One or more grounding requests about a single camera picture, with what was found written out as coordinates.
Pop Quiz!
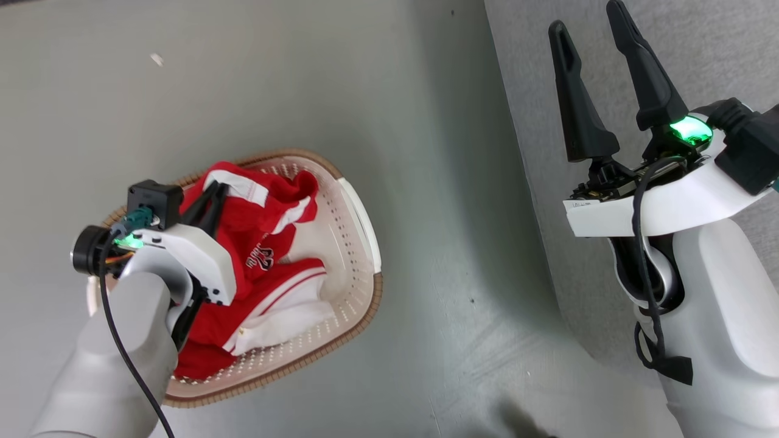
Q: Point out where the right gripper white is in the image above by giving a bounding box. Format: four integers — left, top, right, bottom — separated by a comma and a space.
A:
548, 0, 767, 238

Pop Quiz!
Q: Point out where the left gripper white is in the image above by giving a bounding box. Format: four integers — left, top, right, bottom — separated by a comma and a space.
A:
72, 181, 238, 306

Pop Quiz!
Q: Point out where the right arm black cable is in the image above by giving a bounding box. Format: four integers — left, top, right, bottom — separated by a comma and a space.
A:
631, 155, 685, 372

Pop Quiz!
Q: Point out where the left camera teal connector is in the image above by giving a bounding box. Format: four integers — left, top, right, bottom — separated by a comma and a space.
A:
111, 207, 154, 238

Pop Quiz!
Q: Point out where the black cable strap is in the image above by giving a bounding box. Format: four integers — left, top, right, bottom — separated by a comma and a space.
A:
654, 355, 694, 387

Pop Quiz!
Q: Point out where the grey fabric sofa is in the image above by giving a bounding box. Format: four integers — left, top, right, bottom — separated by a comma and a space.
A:
484, 0, 779, 438

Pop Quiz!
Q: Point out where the red jersey with number print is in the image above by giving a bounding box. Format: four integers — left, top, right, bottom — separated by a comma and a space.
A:
173, 259, 335, 381

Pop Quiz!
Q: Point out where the left camera black cable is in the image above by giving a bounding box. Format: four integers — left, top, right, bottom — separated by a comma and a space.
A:
99, 228, 177, 438

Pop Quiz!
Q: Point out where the cream perforated laundry basket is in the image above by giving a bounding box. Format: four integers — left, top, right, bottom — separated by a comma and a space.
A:
88, 149, 384, 408

